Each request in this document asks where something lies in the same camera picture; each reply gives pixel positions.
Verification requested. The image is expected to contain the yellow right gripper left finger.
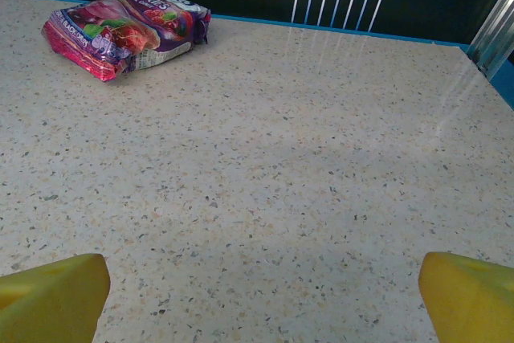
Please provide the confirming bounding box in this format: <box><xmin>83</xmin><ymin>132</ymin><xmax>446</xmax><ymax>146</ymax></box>
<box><xmin>0</xmin><ymin>253</ymin><xmax>111</xmax><ymax>343</ymax></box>

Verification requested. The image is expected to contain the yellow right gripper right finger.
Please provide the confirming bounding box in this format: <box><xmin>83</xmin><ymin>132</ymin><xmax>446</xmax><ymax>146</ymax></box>
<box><xmin>418</xmin><ymin>251</ymin><xmax>514</xmax><ymax>343</ymax></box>

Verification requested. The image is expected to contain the red berry candy bag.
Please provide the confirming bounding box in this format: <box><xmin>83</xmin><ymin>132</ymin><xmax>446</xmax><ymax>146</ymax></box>
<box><xmin>42</xmin><ymin>0</ymin><xmax>212</xmax><ymax>84</ymax></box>

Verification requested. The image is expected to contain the aluminium frame post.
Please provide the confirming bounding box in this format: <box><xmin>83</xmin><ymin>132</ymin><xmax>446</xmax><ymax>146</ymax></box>
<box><xmin>464</xmin><ymin>0</ymin><xmax>514</xmax><ymax>80</ymax></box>

